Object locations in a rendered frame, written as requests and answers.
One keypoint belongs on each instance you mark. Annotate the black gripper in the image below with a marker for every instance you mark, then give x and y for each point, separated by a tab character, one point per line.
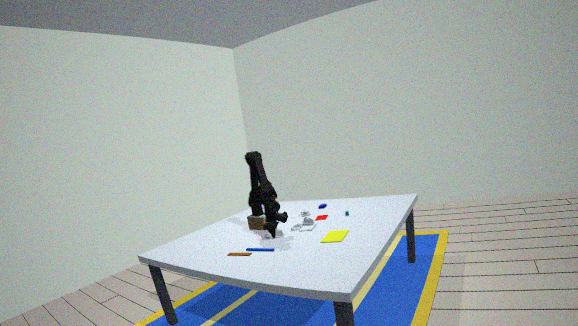
271	225

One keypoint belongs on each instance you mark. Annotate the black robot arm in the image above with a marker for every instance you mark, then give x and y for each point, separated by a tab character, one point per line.
263	193

